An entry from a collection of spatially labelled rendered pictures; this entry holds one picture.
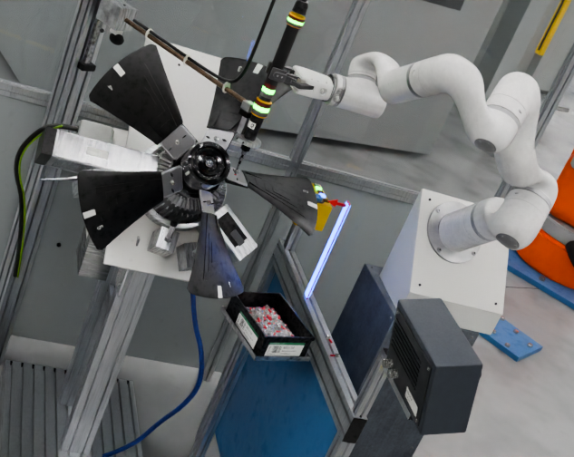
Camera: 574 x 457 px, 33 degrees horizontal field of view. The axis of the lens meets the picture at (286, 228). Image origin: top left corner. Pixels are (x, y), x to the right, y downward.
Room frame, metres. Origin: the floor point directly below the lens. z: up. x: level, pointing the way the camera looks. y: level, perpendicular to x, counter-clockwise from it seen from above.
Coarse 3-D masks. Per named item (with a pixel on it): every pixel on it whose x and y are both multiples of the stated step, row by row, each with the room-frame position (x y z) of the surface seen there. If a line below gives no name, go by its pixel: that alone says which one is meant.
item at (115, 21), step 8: (104, 0) 2.78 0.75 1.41; (112, 0) 2.78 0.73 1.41; (120, 0) 2.81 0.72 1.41; (104, 8) 2.77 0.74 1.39; (112, 8) 2.75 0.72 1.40; (120, 8) 2.74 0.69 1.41; (128, 8) 2.77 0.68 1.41; (96, 16) 2.78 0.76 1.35; (104, 16) 2.77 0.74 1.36; (112, 16) 2.75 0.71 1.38; (120, 16) 2.74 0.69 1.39; (128, 16) 2.77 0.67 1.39; (112, 24) 2.74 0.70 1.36; (120, 24) 2.75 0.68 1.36; (128, 24) 2.78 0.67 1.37
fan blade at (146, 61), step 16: (144, 48) 2.45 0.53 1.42; (128, 64) 2.43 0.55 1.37; (144, 64) 2.44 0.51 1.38; (160, 64) 2.45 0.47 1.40; (112, 80) 2.42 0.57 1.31; (128, 80) 2.43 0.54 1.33; (144, 80) 2.43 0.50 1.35; (160, 80) 2.44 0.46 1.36; (96, 96) 2.41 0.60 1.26; (112, 96) 2.42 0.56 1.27; (128, 96) 2.42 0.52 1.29; (144, 96) 2.42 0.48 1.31; (160, 96) 2.43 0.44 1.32; (112, 112) 2.42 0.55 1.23; (128, 112) 2.42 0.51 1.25; (144, 112) 2.42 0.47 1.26; (160, 112) 2.42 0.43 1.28; (176, 112) 2.42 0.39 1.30; (144, 128) 2.42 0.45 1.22; (160, 128) 2.42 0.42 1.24; (176, 128) 2.42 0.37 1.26
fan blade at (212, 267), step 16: (208, 224) 2.32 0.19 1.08; (208, 240) 2.30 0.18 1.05; (224, 240) 2.40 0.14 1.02; (208, 256) 2.27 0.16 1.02; (224, 256) 2.35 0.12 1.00; (192, 272) 2.21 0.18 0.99; (208, 272) 2.25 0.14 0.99; (224, 272) 2.32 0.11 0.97; (192, 288) 2.19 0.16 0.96; (208, 288) 2.23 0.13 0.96; (224, 288) 2.28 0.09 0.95; (240, 288) 2.35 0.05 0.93
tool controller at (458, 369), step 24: (408, 312) 2.00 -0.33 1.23; (432, 312) 2.02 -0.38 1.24; (408, 336) 1.95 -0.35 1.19; (432, 336) 1.92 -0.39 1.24; (456, 336) 1.94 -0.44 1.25; (384, 360) 2.01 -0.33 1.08; (408, 360) 1.93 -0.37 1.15; (432, 360) 1.83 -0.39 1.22; (456, 360) 1.85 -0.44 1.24; (480, 360) 1.86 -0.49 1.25; (408, 384) 1.92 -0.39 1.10; (432, 384) 1.82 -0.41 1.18; (456, 384) 1.84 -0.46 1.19; (408, 408) 1.90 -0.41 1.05; (432, 408) 1.83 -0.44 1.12; (456, 408) 1.85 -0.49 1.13; (432, 432) 1.84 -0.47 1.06; (456, 432) 1.86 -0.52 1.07
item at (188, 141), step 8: (184, 128) 2.42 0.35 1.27; (168, 136) 2.43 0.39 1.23; (176, 136) 2.43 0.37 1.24; (192, 136) 2.42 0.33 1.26; (168, 144) 2.43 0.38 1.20; (184, 144) 2.42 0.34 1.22; (192, 144) 2.42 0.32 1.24; (168, 152) 2.43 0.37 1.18; (176, 152) 2.43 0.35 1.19; (184, 152) 2.43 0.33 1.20
